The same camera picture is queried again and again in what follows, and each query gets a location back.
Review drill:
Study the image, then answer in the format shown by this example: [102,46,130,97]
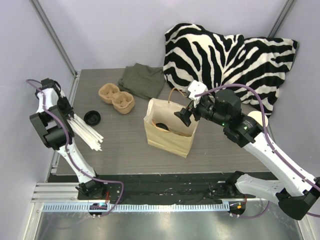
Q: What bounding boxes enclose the stack of paper cups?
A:
[247,110,269,129]

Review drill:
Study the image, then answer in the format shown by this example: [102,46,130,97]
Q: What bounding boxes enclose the purple cable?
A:
[26,79,125,218]
[196,84,320,219]

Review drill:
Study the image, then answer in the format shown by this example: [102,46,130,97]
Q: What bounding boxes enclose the brown paper bag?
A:
[143,98,198,158]

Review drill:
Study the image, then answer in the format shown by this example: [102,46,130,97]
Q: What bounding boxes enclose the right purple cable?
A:
[196,84,320,219]

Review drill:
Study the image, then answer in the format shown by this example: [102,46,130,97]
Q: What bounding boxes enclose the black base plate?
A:
[47,172,256,201]

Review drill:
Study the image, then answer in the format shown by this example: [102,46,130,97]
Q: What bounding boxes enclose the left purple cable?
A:
[26,79,125,218]

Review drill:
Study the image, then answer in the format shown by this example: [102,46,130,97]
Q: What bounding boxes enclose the brown pulp cup carrier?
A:
[98,83,135,115]

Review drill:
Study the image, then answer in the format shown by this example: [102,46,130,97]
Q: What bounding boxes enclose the aluminium rail frame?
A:
[23,69,307,240]

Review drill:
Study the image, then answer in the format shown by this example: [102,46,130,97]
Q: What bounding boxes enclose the white wrapped straws bundle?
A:
[67,114,104,152]

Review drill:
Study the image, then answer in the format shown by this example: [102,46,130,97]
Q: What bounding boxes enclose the black plastic cup lid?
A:
[155,122,169,131]

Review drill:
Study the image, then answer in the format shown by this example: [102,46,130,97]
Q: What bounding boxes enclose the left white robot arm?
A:
[26,78,107,200]

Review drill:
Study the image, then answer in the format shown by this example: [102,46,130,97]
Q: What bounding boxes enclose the stack of black lids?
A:
[83,110,101,126]

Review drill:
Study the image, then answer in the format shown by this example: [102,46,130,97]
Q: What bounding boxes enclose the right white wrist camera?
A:
[186,80,207,107]

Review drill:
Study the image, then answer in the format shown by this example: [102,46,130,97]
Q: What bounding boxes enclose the zebra print blanket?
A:
[163,23,299,117]

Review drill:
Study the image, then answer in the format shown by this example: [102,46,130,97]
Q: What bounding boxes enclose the olive green cloth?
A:
[117,63,165,99]

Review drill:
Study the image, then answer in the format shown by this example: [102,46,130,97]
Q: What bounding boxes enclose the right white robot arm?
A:
[174,89,320,220]

